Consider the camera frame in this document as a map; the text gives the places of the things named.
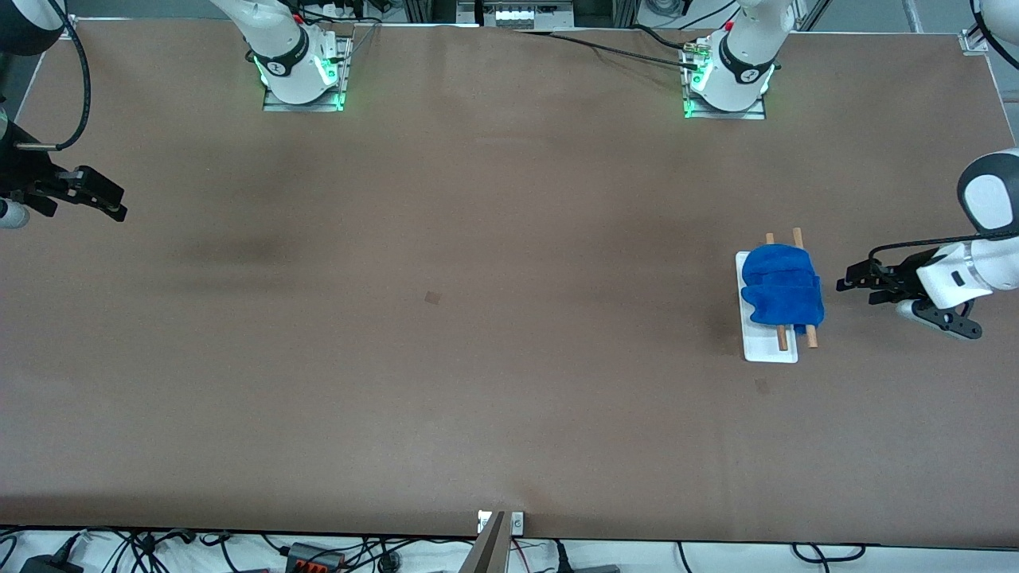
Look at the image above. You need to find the blue cloth towel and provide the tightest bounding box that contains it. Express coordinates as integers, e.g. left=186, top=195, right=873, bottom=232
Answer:
left=740, top=244, right=825, bottom=335

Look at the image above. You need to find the white rack base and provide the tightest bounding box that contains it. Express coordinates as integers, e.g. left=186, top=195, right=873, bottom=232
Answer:
left=736, top=251, right=798, bottom=364

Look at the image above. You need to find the black orange power adapter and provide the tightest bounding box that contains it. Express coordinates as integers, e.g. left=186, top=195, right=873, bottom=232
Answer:
left=285, top=542, right=345, bottom=573

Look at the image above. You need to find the white terminal block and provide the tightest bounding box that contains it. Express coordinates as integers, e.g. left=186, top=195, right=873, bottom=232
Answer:
left=482, top=0, right=574, bottom=31

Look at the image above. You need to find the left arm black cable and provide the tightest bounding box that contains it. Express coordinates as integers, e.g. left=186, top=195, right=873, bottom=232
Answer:
left=868, top=229, right=1019, bottom=267

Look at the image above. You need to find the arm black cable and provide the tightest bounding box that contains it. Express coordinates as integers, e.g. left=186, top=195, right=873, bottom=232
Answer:
left=14, top=16, right=92, bottom=152
left=868, top=229, right=1019, bottom=267

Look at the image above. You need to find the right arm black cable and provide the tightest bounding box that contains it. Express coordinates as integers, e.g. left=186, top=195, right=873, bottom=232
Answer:
left=14, top=16, right=92, bottom=152

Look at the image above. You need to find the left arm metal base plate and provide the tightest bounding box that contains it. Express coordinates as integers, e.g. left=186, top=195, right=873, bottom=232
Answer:
left=682, top=40, right=767, bottom=121

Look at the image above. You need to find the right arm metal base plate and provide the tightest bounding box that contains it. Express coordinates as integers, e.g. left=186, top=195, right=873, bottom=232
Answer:
left=263, top=33, right=353, bottom=113

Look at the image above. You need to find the aluminium frame corner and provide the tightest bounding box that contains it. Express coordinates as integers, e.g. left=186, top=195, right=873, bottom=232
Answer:
left=961, top=0, right=1019, bottom=55

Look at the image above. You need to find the looped black floor cable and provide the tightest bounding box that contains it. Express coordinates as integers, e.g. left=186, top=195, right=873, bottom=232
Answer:
left=792, top=543, right=866, bottom=566

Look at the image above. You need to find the thick black table cable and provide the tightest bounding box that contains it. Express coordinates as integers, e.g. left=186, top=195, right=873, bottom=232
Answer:
left=629, top=24, right=693, bottom=53

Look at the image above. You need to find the thin black table cable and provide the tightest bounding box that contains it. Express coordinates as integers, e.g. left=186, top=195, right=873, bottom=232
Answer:
left=509, top=29, right=701, bottom=72

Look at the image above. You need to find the grey camera post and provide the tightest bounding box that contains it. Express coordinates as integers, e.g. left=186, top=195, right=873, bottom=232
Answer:
left=460, top=511, right=508, bottom=573

